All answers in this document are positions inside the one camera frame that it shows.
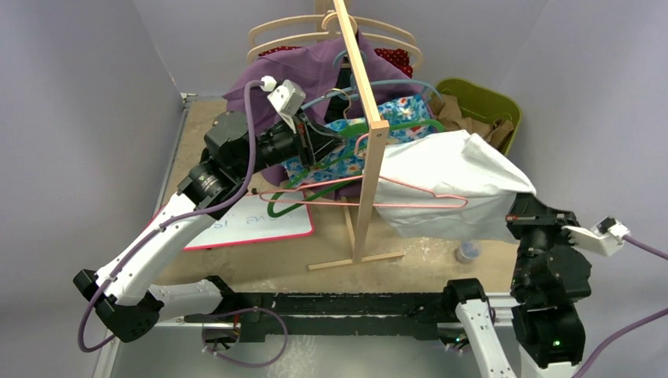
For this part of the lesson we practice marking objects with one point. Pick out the green plastic basket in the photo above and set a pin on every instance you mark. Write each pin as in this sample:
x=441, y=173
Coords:
x=483, y=104

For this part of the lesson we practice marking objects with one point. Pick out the purple garment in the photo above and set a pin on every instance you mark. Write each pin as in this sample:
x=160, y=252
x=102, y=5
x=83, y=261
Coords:
x=279, y=66

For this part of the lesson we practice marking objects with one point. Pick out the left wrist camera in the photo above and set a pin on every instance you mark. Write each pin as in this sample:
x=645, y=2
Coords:
x=285, y=97

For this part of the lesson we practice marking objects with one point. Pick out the red-edged whiteboard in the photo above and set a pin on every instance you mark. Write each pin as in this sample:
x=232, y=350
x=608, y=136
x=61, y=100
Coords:
x=248, y=222

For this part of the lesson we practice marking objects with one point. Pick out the brass hanger hook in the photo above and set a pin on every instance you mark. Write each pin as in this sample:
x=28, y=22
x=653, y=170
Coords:
x=338, y=106

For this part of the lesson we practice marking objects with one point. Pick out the small clear plastic cup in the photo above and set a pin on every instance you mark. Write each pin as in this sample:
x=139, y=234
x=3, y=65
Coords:
x=468, y=251

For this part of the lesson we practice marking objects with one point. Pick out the wooden hanger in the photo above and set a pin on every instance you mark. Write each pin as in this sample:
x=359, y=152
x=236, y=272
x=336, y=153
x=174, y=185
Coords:
x=416, y=56
x=315, y=21

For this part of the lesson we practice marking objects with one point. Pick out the grey-blue plastic hanger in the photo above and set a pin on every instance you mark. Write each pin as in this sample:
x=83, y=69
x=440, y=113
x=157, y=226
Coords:
x=396, y=83

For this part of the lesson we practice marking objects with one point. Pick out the green plastic hanger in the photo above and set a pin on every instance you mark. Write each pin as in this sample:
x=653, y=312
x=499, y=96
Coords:
x=347, y=160

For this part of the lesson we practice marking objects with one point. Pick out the blue floral garment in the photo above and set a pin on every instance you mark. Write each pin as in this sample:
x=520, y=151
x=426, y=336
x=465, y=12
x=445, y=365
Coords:
x=395, y=111

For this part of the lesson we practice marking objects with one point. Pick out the wooden clothes rack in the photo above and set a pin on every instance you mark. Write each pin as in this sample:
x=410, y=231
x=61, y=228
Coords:
x=376, y=136

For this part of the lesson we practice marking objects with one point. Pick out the tan pleated skirt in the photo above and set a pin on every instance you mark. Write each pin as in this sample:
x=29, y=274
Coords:
x=495, y=132

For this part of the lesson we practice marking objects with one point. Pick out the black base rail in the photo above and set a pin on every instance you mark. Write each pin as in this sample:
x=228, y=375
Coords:
x=417, y=315

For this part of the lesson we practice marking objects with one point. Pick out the white garment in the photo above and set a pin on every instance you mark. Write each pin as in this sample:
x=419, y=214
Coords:
x=450, y=185

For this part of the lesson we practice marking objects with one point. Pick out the pink wire hanger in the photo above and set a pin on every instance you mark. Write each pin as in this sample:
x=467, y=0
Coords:
x=333, y=185

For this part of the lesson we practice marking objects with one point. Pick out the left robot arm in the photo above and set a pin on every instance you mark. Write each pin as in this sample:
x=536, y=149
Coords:
x=123, y=293

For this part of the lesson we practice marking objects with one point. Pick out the front wooden hanger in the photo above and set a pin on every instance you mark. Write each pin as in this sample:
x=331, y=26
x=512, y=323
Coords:
x=416, y=56

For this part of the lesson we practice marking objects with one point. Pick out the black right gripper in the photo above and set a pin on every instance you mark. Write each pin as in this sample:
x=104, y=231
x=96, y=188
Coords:
x=521, y=216

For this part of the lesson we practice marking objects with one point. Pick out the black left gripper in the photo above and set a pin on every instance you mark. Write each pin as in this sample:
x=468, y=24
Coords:
x=316, y=141

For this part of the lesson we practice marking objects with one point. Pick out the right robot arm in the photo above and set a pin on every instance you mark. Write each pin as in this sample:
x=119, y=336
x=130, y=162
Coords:
x=549, y=277

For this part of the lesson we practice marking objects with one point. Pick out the red polka dot garment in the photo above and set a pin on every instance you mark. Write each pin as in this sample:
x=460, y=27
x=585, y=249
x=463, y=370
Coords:
x=397, y=57

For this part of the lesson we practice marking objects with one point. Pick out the rear wooden hanger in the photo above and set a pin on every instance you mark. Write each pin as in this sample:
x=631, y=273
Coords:
x=315, y=21

